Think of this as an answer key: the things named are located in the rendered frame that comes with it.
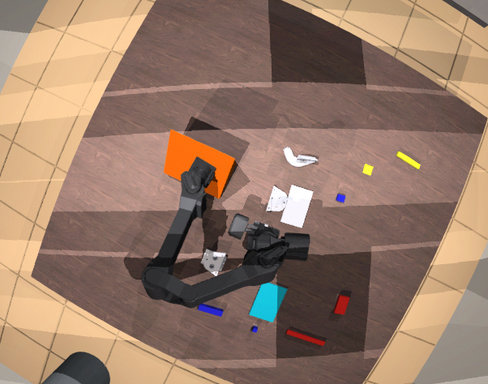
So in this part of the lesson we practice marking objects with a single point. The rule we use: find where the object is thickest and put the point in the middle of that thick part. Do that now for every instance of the white housing plate with two holes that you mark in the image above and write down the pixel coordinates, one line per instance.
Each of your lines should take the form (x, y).
(209, 260)

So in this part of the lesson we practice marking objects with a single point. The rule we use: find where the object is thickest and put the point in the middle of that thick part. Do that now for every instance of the yellow rectangular bar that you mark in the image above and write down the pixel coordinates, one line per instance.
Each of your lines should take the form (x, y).
(408, 160)

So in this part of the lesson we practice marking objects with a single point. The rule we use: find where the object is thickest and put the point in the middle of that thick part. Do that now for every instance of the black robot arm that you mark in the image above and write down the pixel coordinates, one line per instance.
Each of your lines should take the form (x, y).
(266, 253)

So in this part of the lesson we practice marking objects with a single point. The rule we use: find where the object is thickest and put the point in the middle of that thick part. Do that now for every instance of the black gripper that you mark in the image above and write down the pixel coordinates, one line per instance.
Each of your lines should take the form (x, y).
(239, 223)

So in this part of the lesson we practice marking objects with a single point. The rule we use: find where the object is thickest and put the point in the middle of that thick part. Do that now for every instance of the red flat bar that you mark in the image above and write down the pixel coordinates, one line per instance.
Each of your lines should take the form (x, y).
(305, 337)

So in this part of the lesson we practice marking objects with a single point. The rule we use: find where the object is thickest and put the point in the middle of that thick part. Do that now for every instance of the teal rectangular plate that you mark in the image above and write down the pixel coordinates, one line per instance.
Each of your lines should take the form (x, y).
(268, 301)

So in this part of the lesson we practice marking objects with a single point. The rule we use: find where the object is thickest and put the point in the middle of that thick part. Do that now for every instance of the yellow square block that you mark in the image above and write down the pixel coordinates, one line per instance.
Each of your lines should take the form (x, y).
(367, 169)

